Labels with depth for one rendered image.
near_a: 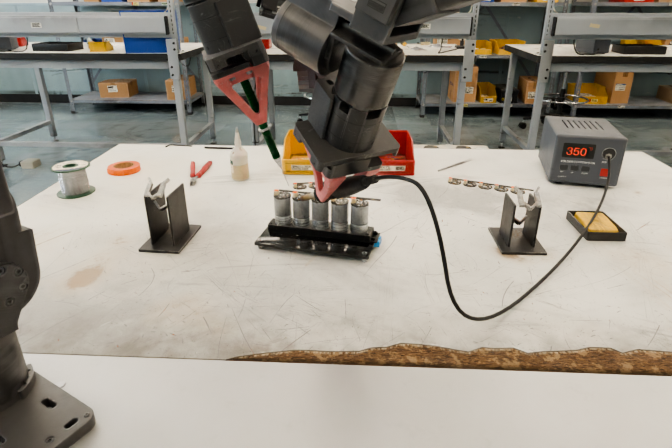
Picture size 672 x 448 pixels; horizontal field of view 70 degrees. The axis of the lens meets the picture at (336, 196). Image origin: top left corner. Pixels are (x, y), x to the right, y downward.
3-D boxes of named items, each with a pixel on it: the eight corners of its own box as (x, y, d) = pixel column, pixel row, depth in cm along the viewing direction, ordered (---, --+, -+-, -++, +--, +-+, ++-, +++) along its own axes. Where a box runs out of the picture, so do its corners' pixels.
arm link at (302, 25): (252, 52, 46) (290, -83, 39) (302, 45, 52) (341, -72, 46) (350, 113, 43) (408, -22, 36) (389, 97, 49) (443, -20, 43)
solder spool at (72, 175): (48, 197, 83) (41, 169, 81) (74, 184, 88) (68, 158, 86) (79, 200, 81) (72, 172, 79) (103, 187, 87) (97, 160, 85)
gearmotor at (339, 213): (346, 238, 66) (346, 204, 64) (329, 236, 67) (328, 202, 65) (350, 230, 68) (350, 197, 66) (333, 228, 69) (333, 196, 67)
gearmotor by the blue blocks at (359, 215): (365, 240, 66) (366, 206, 64) (348, 238, 66) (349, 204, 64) (369, 232, 68) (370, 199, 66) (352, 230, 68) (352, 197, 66)
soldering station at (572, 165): (616, 190, 86) (629, 139, 82) (547, 185, 88) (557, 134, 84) (596, 164, 99) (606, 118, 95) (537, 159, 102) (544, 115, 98)
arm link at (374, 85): (311, 91, 47) (325, 27, 42) (342, 72, 51) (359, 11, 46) (367, 127, 45) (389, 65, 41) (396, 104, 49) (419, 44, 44)
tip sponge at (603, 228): (625, 241, 68) (628, 231, 67) (586, 240, 68) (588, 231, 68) (601, 218, 75) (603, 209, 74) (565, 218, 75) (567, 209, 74)
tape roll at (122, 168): (128, 164, 99) (127, 158, 99) (147, 169, 96) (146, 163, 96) (102, 172, 94) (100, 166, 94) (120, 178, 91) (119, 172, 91)
